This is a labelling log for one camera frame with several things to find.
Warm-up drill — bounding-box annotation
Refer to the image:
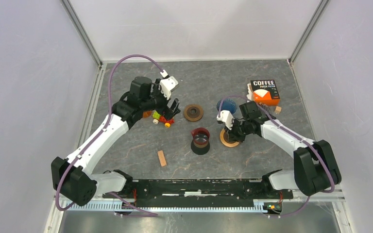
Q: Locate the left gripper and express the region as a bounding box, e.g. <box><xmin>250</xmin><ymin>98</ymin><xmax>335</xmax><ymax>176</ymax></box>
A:
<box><xmin>141</xmin><ymin>79</ymin><xmax>180</xmax><ymax>120</ymax></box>

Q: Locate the light wooden ring holder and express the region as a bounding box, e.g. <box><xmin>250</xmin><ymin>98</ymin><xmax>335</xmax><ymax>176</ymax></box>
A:
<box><xmin>220</xmin><ymin>129</ymin><xmax>240</xmax><ymax>148</ymax></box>

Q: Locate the blue ribbed plastic dripper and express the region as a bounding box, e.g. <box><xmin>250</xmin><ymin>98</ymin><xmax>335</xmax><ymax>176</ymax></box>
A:
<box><xmin>216</xmin><ymin>99</ymin><xmax>237</xmax><ymax>114</ymax></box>

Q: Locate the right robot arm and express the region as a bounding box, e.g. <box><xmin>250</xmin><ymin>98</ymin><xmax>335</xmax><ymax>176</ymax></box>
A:
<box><xmin>217</xmin><ymin>101</ymin><xmax>342</xmax><ymax>198</ymax></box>

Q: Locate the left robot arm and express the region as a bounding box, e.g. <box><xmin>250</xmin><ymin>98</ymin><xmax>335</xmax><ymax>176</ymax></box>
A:
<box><xmin>51</xmin><ymin>76</ymin><xmax>180</xmax><ymax>206</ymax></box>

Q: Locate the orange black coffee filter box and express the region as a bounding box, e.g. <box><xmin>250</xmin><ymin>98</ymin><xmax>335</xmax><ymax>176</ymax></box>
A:
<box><xmin>247</xmin><ymin>80</ymin><xmax>281</xmax><ymax>106</ymax></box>

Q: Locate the colourful toy brick car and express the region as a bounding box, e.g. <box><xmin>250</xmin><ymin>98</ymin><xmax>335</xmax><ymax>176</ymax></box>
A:
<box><xmin>152</xmin><ymin>111</ymin><xmax>175</xmax><ymax>128</ymax></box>

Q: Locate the orange glass carafe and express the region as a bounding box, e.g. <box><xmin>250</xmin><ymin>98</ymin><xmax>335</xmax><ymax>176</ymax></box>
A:
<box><xmin>142</xmin><ymin>111</ymin><xmax>153</xmax><ymax>118</ymax></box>

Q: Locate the small wooden cube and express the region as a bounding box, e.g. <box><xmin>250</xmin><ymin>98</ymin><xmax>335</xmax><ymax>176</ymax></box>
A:
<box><xmin>274</xmin><ymin>106</ymin><xmax>282</xmax><ymax>114</ymax></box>

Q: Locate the small wooden block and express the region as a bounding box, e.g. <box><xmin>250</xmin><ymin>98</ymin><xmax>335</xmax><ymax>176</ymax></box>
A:
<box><xmin>157</xmin><ymin>150</ymin><xmax>167</xmax><ymax>167</ymax></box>

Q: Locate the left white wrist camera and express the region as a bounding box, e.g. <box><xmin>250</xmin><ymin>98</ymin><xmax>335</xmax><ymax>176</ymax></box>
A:
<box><xmin>159</xmin><ymin>70</ymin><xmax>179</xmax><ymax>100</ymax></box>

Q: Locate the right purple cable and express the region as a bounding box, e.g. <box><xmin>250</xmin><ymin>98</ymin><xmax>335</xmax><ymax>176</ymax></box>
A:
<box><xmin>218</xmin><ymin>95</ymin><xmax>336</xmax><ymax>194</ymax></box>

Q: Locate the purple cable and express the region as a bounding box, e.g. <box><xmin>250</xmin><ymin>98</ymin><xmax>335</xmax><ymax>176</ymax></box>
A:
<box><xmin>55</xmin><ymin>54</ymin><xmax>165</xmax><ymax>212</ymax></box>
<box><xmin>218</xmin><ymin>95</ymin><xmax>336</xmax><ymax>194</ymax></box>

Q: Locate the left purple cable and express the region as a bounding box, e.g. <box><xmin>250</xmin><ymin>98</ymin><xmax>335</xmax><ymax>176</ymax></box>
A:
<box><xmin>55</xmin><ymin>54</ymin><xmax>165</xmax><ymax>212</ymax></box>

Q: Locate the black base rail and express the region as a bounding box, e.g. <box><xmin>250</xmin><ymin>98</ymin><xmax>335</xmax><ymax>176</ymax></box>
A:
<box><xmin>118</xmin><ymin>179</ymin><xmax>293</xmax><ymax>208</ymax></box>

